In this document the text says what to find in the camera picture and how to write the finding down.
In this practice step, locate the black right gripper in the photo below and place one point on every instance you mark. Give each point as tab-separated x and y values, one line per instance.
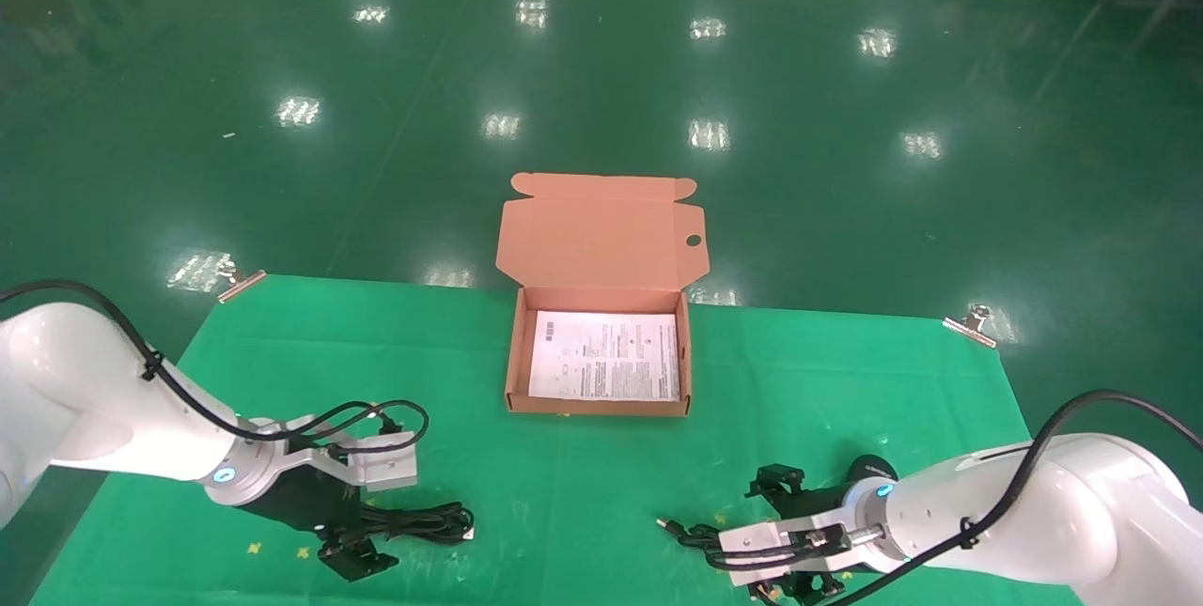
818	498

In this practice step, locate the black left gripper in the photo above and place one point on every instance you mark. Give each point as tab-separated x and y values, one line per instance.
301	498

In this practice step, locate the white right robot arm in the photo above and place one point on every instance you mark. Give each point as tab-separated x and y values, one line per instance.
1034	512

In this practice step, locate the open orange cardboard box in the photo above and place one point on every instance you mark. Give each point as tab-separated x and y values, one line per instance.
601	258

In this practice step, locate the green table mat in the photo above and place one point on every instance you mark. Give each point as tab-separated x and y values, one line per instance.
583	474

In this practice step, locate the white printed instruction sheet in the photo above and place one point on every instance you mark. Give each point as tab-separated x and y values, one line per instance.
606	357

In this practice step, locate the metal binder clip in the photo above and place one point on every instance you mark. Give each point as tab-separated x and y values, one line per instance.
240	285
973	324

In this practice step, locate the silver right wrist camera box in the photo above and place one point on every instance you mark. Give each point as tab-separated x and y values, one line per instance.
780	536

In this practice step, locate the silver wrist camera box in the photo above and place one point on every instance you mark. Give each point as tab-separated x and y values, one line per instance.
780	536
381	467

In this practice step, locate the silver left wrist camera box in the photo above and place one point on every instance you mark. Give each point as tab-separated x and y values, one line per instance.
381	467

